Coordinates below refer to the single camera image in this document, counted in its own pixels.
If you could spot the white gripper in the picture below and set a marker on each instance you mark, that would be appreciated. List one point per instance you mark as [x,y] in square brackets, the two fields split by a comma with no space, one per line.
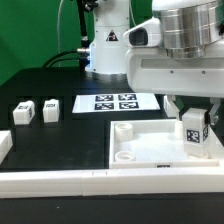
[151,70]

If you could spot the white square tabletop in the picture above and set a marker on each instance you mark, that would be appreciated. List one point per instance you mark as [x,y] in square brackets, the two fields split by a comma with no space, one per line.
[157,144]

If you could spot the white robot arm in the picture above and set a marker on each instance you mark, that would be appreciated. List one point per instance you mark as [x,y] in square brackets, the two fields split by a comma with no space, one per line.
[179,51]

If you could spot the white sheet with tags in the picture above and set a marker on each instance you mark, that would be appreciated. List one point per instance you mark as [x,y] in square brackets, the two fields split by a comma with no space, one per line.
[115,102]

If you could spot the white left obstacle block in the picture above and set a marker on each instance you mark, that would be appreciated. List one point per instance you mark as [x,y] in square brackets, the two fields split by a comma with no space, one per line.
[6,143]

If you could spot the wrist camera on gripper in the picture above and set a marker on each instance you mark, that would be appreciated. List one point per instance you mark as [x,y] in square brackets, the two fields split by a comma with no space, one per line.
[146,34]

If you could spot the white front obstacle wall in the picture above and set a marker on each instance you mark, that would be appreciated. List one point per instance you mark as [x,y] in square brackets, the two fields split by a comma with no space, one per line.
[111,182]

